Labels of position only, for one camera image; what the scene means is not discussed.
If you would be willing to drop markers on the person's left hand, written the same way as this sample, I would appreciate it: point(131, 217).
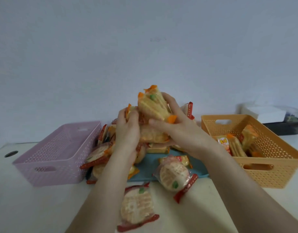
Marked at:
point(127, 135)

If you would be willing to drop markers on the person's right hand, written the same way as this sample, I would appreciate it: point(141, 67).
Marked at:
point(187, 135)

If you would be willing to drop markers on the person's right thumb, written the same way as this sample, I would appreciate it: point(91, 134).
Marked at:
point(161, 125)

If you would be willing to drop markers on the person's left fingers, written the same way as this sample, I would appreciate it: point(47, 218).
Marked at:
point(127, 117)

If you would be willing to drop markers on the small cracker packet orange edge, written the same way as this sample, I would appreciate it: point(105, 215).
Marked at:
point(131, 111)

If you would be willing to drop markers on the rectangular cracker packet orange ends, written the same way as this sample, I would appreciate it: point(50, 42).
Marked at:
point(256, 150)
point(152, 106)
point(248, 137)
point(236, 146)

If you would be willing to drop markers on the person's left forearm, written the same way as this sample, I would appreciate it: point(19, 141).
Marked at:
point(102, 191)

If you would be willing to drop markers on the person's right forearm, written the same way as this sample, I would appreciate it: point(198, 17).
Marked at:
point(241, 191)

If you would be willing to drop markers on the pile of snack packets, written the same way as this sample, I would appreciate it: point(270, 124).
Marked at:
point(151, 137)

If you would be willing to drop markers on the blue plastic tray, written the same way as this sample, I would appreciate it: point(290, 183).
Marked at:
point(149, 167)

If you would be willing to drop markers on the round rice cracker packet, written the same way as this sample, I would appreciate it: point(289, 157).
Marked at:
point(174, 175)
point(136, 206)

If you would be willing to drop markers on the rectangular cracker packet orange label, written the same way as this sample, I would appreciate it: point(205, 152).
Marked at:
point(223, 143)

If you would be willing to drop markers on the pink perforated plastic basket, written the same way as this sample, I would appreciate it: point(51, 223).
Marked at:
point(56, 155)

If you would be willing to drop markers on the orange perforated plastic basket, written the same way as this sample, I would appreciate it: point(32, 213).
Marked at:
point(273, 152)

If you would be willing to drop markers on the black plastic container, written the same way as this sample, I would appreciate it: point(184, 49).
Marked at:
point(285, 127)

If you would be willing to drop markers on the clear plastic container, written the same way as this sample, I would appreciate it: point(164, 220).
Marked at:
point(292, 111)

